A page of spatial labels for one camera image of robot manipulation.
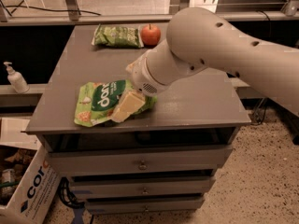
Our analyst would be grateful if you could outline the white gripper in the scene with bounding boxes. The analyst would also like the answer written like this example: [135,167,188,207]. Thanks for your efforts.
[111,50,169,122]

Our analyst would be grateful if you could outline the green rice chip bag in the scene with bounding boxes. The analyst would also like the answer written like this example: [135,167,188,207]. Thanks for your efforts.
[74,79,157,127]

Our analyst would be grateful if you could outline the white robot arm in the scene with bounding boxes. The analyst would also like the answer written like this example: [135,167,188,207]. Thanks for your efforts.
[126,7,299,115]

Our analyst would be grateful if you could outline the green jalapeno chip bag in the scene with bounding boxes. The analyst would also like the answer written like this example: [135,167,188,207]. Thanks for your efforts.
[92,24,144,49]

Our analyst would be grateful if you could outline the red apple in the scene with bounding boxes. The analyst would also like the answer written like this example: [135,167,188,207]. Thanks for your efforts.
[140,24,161,46]

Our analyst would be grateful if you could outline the grey drawer cabinet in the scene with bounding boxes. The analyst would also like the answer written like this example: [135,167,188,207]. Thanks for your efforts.
[26,25,250,215]

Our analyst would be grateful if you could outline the brass top drawer knob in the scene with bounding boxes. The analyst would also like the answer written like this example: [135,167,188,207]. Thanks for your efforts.
[138,161,148,171]

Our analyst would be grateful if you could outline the brass middle drawer knob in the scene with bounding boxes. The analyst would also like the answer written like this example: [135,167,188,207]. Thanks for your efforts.
[142,188,149,195]

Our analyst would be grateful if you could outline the white pump bottle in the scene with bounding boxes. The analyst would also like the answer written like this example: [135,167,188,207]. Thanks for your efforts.
[4,62,29,93]

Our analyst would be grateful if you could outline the white cardboard box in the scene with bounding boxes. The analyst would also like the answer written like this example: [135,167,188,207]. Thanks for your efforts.
[0,118,60,224]

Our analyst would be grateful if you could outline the black cables under cabinet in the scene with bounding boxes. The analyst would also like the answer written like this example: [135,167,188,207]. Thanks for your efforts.
[57,176,86,210]

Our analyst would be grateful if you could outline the black cable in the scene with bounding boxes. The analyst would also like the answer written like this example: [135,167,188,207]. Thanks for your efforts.
[0,0,102,18]

